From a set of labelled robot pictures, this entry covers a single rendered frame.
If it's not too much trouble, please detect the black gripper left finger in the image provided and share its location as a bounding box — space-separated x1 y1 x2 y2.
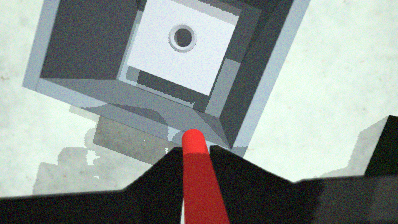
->
0 147 184 224

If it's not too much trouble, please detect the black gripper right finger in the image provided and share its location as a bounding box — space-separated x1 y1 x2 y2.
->
209 145 398 224

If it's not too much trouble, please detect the red peg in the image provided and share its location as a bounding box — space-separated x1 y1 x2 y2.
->
182 129 230 224

